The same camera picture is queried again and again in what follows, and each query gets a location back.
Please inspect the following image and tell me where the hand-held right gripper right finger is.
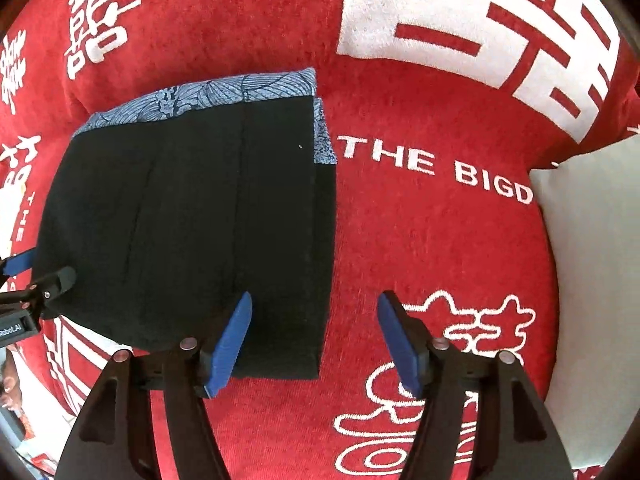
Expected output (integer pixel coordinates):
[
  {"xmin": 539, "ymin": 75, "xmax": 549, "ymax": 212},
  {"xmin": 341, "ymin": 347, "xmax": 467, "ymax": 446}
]
[{"xmin": 377, "ymin": 291, "xmax": 576, "ymax": 480}]

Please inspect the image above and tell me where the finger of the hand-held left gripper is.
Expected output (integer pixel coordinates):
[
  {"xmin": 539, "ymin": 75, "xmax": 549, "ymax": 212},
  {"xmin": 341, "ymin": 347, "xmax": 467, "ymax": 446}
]
[
  {"xmin": 0, "ymin": 251, "xmax": 38, "ymax": 283},
  {"xmin": 27, "ymin": 266, "xmax": 77, "ymax": 307}
]

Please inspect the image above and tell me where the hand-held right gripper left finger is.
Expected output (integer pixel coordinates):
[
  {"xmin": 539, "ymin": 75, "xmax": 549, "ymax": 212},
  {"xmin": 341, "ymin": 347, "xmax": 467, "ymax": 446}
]
[{"xmin": 55, "ymin": 291, "xmax": 254, "ymax": 480}]

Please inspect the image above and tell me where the black pants blue patterned waistband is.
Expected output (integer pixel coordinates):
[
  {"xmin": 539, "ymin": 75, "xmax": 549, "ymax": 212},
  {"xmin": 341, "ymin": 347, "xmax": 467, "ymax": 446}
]
[{"xmin": 34, "ymin": 67, "xmax": 339, "ymax": 381}]

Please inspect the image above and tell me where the person's left hand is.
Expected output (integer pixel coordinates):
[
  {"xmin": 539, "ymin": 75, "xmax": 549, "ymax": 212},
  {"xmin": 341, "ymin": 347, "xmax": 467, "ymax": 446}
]
[{"xmin": 0, "ymin": 352, "xmax": 25, "ymax": 408}]

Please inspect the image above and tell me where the red printed blanket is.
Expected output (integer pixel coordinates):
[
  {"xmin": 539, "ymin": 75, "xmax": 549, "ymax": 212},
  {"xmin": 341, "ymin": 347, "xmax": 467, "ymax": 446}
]
[{"xmin": 0, "ymin": 0, "xmax": 640, "ymax": 480}]

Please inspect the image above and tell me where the white pillow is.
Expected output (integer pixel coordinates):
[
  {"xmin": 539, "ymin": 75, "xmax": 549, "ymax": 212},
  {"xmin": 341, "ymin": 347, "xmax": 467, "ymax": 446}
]
[{"xmin": 528, "ymin": 132, "xmax": 640, "ymax": 472}]

